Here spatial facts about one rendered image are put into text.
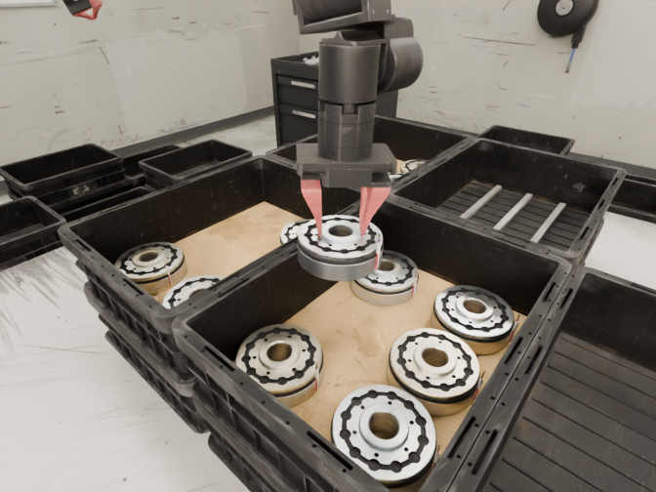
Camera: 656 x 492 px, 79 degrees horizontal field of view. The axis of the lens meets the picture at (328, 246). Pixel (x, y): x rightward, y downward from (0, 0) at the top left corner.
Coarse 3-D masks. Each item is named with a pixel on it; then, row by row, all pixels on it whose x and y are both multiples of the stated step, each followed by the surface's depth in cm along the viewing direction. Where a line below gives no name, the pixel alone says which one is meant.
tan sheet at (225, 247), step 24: (240, 216) 81; (264, 216) 81; (288, 216) 81; (192, 240) 73; (216, 240) 73; (240, 240) 73; (264, 240) 73; (192, 264) 67; (216, 264) 67; (240, 264) 67
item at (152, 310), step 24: (288, 168) 77; (168, 192) 68; (360, 192) 68; (96, 216) 61; (72, 240) 55; (96, 264) 50; (264, 264) 50; (120, 288) 47; (216, 288) 46; (144, 312) 44; (168, 312) 43
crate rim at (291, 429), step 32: (448, 224) 59; (288, 256) 52; (544, 256) 52; (224, 288) 46; (192, 320) 42; (192, 352) 39; (512, 352) 40; (224, 384) 37; (256, 384) 35; (256, 416) 35; (288, 416) 32; (480, 416) 32; (320, 448) 30; (448, 448) 30; (352, 480) 28; (448, 480) 28
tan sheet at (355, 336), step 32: (288, 320) 56; (320, 320) 56; (352, 320) 56; (384, 320) 56; (416, 320) 56; (352, 352) 51; (384, 352) 51; (352, 384) 47; (384, 384) 47; (320, 416) 43; (448, 416) 43
